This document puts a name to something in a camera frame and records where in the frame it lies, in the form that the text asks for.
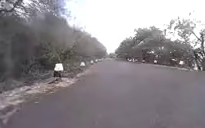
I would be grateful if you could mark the grey asphalt road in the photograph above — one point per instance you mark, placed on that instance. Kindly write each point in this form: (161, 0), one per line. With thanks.
(123, 96)

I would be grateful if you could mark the row of white roadside markers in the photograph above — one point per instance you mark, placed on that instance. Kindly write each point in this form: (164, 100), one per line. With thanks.
(58, 68)
(155, 61)

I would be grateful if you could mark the row of trees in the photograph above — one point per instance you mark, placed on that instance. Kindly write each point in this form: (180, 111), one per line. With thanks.
(26, 43)
(163, 46)

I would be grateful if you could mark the pale dirt verge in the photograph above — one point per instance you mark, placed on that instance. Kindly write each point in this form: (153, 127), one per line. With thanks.
(20, 95)

